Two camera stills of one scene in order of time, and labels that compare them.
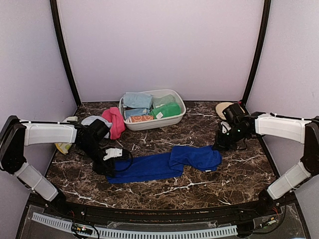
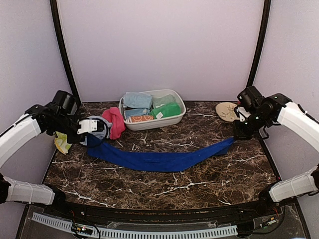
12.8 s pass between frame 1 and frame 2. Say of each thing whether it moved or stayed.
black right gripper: moved
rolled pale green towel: stayed
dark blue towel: moved
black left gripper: moved
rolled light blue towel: stayed
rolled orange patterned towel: stayed
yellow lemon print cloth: stayed
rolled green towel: stayed
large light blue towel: stayed
